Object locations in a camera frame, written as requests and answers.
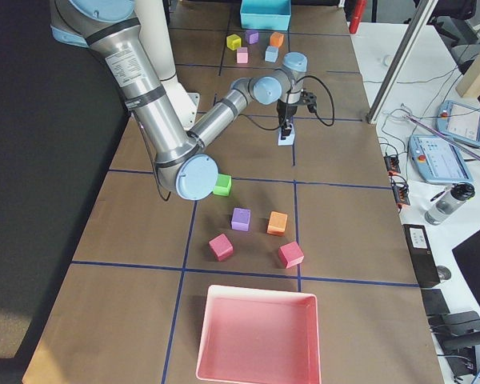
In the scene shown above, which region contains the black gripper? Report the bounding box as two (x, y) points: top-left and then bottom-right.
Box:
(276, 92), (300, 139)

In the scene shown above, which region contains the light blue block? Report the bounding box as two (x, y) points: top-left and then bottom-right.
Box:
(278, 129), (295, 146)
(264, 46), (279, 63)

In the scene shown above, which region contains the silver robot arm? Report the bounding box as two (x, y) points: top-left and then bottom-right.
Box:
(50, 1), (307, 200)

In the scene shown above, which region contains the green block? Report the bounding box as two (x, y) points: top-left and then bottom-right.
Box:
(213, 174), (232, 197)

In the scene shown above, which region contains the light pink block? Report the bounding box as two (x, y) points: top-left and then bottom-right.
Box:
(236, 46), (249, 64)

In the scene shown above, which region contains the far orange block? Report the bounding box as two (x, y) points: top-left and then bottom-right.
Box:
(270, 32), (285, 48)

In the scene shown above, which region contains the orange block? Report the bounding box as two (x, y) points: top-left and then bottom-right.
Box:
(270, 32), (285, 48)
(266, 211), (288, 236)

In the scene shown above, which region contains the near orange block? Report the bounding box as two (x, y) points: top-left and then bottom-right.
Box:
(266, 211), (288, 236)

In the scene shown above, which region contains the far purple block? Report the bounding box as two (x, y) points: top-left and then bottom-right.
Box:
(245, 29), (259, 45)

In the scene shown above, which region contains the purple block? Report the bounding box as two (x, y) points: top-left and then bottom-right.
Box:
(231, 207), (251, 231)
(245, 29), (259, 45)

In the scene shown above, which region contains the yellow block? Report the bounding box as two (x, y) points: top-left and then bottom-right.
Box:
(226, 34), (242, 51)

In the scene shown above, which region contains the near purple block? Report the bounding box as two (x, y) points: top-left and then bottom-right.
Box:
(231, 207), (251, 231)

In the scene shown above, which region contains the upper orange connector board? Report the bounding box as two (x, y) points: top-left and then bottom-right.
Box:
(384, 154), (401, 175)

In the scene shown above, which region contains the orange connector board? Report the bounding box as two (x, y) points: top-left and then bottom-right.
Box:
(384, 154), (401, 175)
(391, 182), (410, 209)

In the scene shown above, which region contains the blue bin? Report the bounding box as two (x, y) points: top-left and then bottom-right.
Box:
(240, 0), (291, 31)

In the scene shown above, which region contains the right dark pink block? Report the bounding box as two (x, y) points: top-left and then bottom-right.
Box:
(278, 242), (304, 269)

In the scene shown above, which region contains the dark pink block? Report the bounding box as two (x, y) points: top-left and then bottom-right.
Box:
(278, 242), (304, 269)
(208, 234), (234, 262)

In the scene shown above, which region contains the lower orange connector board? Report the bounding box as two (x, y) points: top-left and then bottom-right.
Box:
(391, 182), (410, 209)

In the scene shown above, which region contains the left dark pink block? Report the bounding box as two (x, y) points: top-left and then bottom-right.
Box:
(208, 234), (234, 262)

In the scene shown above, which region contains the red fire extinguisher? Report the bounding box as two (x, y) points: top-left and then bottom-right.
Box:
(349, 0), (367, 34)

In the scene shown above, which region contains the near teach pendant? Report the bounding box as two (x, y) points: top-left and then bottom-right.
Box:
(408, 134), (474, 184)

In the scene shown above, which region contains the teach pendant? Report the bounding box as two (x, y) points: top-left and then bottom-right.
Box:
(436, 100), (480, 148)
(408, 134), (474, 184)

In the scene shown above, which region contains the black power box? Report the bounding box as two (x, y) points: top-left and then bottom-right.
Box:
(402, 224), (440, 288)

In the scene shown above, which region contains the far teach pendant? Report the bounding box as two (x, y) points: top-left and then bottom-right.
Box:
(436, 100), (480, 148)

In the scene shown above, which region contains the clear water bottle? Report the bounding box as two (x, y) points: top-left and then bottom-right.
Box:
(424, 182), (475, 226)

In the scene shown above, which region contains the wooden beam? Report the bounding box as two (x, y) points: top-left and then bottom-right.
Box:
(456, 54), (480, 98)

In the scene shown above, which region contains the pink tray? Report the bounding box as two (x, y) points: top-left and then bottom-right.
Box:
(196, 285), (322, 383)

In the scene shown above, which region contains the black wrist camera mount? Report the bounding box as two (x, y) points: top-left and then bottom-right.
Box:
(299, 90), (317, 114)

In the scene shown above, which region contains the white pole base plate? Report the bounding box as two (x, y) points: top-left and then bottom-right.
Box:
(162, 78), (201, 130)

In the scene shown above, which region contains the aluminium frame post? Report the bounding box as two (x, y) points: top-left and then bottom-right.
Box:
(366, 0), (438, 125)

